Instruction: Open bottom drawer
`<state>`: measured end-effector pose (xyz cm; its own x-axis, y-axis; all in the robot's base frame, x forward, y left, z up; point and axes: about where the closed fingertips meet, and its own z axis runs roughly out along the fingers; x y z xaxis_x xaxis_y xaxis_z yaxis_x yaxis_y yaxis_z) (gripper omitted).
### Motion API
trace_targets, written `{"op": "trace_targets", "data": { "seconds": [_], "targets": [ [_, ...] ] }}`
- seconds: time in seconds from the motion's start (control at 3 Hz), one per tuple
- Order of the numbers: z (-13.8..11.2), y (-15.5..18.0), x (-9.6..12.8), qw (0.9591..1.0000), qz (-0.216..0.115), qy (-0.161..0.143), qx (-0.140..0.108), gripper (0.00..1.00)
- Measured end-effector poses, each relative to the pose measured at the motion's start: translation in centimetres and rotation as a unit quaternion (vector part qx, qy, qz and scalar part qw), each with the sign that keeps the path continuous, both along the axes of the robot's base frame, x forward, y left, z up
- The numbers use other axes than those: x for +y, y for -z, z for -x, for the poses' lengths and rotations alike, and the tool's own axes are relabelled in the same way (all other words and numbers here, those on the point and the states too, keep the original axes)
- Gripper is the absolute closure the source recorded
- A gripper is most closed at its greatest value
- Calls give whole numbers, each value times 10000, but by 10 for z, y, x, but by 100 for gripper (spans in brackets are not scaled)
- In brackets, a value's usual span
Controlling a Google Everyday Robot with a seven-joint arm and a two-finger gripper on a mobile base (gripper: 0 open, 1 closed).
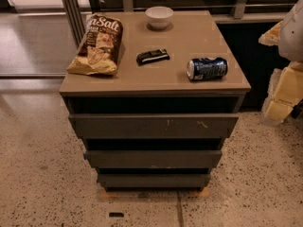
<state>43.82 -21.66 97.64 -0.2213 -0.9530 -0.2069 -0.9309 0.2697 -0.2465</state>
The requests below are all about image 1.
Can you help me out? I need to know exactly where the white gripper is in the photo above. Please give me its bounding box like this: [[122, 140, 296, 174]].
[[261, 61, 303, 123]]

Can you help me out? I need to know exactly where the grey bottom drawer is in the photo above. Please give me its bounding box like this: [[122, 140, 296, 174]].
[[98, 174, 211, 188]]

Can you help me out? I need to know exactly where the grey drawer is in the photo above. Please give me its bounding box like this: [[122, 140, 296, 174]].
[[69, 113, 238, 139], [98, 174, 211, 188], [84, 150, 222, 169]]

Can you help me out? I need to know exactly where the grey drawer cabinet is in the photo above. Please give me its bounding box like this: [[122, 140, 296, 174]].
[[59, 10, 252, 193]]

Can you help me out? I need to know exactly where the grey middle drawer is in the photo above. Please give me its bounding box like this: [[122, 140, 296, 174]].
[[84, 150, 222, 169]]

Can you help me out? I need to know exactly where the grey top drawer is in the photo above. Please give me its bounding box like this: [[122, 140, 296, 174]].
[[69, 113, 238, 139]]

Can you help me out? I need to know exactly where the blue soda can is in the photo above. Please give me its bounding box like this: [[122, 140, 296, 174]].
[[187, 58, 228, 80]]

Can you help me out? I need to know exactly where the black snack bar wrapper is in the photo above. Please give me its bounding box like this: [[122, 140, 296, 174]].
[[136, 49, 170, 65]]

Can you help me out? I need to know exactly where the white ceramic bowl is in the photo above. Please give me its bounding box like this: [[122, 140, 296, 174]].
[[145, 7, 173, 30]]

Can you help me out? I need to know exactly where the sea salt chips bag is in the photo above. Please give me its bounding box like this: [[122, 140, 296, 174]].
[[67, 13, 123, 76]]

